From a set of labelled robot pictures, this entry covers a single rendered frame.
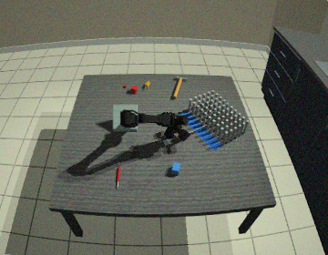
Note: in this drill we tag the small red block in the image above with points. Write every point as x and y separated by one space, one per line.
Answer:
134 89

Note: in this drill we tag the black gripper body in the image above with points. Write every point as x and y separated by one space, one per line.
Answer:
183 134

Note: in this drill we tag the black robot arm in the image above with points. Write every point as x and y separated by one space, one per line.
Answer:
165 119

